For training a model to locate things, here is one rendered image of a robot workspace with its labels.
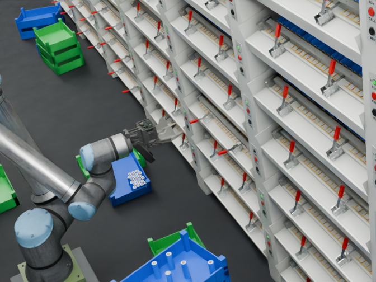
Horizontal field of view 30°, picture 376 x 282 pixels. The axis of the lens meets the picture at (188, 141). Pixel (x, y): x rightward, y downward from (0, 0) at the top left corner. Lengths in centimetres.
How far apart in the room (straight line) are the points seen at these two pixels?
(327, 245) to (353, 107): 62
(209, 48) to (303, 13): 82
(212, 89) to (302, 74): 83
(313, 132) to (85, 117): 227
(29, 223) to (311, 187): 113
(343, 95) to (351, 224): 40
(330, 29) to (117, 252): 173
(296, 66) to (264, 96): 30
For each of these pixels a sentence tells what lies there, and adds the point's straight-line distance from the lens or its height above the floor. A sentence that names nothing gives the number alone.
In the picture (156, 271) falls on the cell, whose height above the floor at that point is 52.
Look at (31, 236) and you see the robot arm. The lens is 269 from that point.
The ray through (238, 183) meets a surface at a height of 30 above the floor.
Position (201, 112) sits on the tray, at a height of 49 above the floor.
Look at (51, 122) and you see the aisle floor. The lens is 413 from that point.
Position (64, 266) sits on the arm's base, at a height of 19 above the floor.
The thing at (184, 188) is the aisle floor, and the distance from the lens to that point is 333.
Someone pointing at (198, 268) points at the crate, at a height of 48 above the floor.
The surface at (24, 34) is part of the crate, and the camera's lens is 529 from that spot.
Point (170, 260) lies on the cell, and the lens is 221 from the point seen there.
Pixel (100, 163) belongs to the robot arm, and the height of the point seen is 62.
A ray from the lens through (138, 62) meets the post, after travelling 362.
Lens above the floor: 203
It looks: 34 degrees down
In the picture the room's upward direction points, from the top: 12 degrees counter-clockwise
